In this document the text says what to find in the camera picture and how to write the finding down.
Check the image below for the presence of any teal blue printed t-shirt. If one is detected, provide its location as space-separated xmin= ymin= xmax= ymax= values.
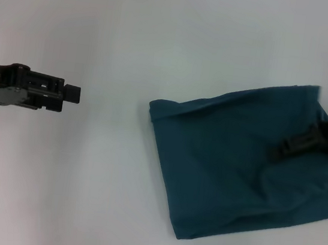
xmin=131 ymin=63 xmax=328 ymax=245

